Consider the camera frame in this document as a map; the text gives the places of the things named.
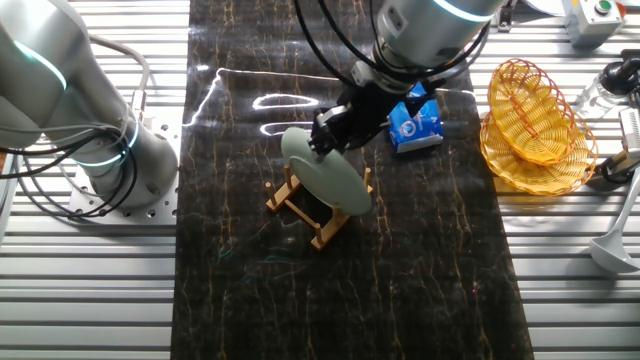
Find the grey green button box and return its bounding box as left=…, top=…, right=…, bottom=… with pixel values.
left=562, top=0, right=626, bottom=49

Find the thick grey robot cable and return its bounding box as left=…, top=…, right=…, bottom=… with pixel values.
left=87, top=33, right=151, bottom=124

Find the black marble pattern mat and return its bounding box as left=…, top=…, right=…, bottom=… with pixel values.
left=169, top=0, right=535, bottom=360

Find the yellow wicker basket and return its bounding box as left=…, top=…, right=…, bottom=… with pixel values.
left=488, top=58, right=576, bottom=166
left=479, top=112, right=599, bottom=196

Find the pale green plate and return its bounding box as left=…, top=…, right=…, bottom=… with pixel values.
left=279, top=126, right=373, bottom=217

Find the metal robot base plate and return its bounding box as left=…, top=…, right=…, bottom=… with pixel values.
left=67, top=107, right=184, bottom=226

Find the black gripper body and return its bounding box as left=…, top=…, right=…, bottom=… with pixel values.
left=339, top=82, right=446, bottom=151

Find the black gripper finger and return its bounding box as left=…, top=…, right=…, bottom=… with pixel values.
left=308, top=103, right=351, bottom=157
left=344, top=127, right=381, bottom=152

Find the wooden dish rack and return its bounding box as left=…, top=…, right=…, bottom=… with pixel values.
left=264, top=164, right=374, bottom=251

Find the clear black head spray bottle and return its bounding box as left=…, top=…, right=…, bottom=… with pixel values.
left=574, top=57, right=640, bottom=119

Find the white plastic ladle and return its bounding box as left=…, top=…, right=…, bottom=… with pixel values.
left=588, top=167, right=640, bottom=275

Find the blue tissue pack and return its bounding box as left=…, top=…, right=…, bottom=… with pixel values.
left=387, top=82, right=445, bottom=154

